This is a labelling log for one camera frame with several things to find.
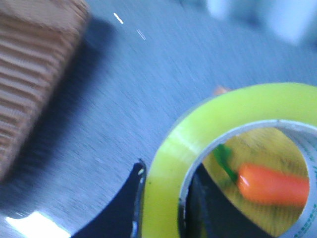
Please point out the orange toy carrot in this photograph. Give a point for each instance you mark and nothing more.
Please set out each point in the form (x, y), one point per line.
(262, 185)

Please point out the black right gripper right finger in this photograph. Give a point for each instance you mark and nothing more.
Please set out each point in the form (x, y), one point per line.
(209, 214)

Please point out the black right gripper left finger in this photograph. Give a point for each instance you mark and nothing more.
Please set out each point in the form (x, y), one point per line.
(122, 217)

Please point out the yellow tape roll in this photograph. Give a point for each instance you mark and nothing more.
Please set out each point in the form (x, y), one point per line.
(290, 107)

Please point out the brown wicker basket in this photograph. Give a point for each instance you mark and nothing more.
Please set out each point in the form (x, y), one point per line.
(38, 39)

